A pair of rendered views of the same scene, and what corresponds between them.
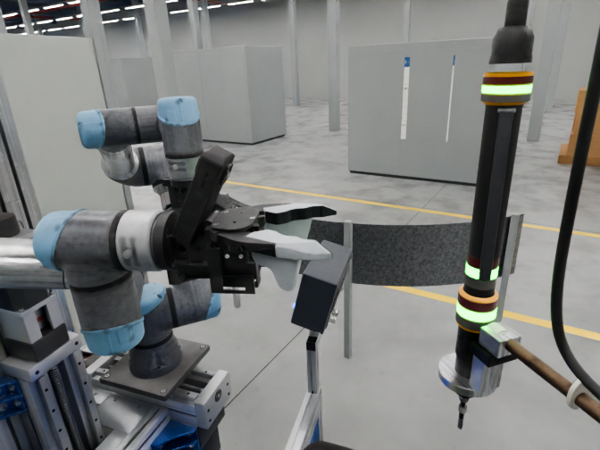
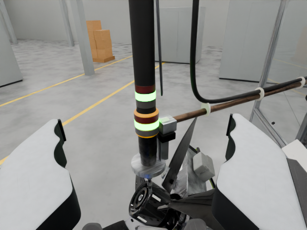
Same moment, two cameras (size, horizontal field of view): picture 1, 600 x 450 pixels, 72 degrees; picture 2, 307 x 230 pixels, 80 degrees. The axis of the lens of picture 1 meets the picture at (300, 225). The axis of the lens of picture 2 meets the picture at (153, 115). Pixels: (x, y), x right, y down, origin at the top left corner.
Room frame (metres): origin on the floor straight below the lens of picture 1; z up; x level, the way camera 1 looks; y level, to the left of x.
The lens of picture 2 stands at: (0.44, 0.08, 1.72)
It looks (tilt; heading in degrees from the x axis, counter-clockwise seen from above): 28 degrees down; 261
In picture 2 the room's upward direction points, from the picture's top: 1 degrees counter-clockwise
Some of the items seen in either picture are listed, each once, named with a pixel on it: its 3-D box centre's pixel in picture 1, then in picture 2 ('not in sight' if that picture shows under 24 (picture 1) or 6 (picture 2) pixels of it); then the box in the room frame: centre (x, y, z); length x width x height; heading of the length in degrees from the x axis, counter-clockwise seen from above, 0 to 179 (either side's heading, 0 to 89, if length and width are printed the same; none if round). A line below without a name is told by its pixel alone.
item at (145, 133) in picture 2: (475, 316); (146, 127); (0.41, -0.20, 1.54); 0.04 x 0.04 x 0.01
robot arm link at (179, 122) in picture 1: (180, 126); not in sight; (0.81, 0.22, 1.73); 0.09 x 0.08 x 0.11; 22
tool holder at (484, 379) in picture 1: (477, 351); (152, 144); (0.40, -0.21, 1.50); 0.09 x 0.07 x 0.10; 17
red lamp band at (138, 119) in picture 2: (478, 297); (146, 114); (0.41, -0.20, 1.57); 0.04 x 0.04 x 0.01
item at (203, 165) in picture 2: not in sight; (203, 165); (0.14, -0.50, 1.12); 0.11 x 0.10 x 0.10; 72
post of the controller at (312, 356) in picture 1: (312, 365); not in sight; (1.03, -0.02, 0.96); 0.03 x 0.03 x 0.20; 72
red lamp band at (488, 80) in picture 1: (507, 79); not in sight; (0.41, -0.20, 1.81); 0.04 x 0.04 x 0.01
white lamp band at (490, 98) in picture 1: (504, 96); not in sight; (0.41, -0.20, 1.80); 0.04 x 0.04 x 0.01
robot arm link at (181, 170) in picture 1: (186, 167); not in sight; (0.81, 0.22, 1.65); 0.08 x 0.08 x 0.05
